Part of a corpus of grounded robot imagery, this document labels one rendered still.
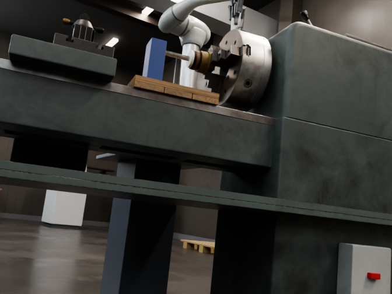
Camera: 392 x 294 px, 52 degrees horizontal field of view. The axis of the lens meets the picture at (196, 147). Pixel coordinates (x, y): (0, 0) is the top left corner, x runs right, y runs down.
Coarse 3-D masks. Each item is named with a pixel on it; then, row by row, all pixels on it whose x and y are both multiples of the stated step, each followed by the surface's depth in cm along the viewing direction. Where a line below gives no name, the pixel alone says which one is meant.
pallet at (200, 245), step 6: (180, 240) 647; (186, 240) 631; (192, 240) 651; (186, 246) 627; (192, 246) 632; (198, 246) 637; (204, 246) 586; (210, 246) 568; (204, 252) 585; (210, 252) 589
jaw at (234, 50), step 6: (228, 48) 153; (234, 48) 151; (240, 48) 152; (246, 48) 151; (216, 54) 156; (222, 54) 154; (228, 54) 152; (234, 54) 150; (240, 54) 152; (246, 54) 151; (216, 60) 156; (222, 60) 155; (228, 60) 154; (234, 60) 154; (222, 66) 159; (228, 66) 159
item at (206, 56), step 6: (198, 54) 156; (204, 54) 157; (210, 54) 157; (198, 60) 156; (204, 60) 156; (210, 60) 156; (192, 66) 157; (198, 66) 157; (204, 66) 157; (210, 66) 159; (204, 72) 159
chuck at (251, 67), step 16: (240, 32) 155; (224, 48) 167; (256, 48) 152; (240, 64) 150; (256, 64) 151; (224, 80) 162; (240, 80) 151; (256, 80) 152; (224, 96) 159; (240, 96) 155
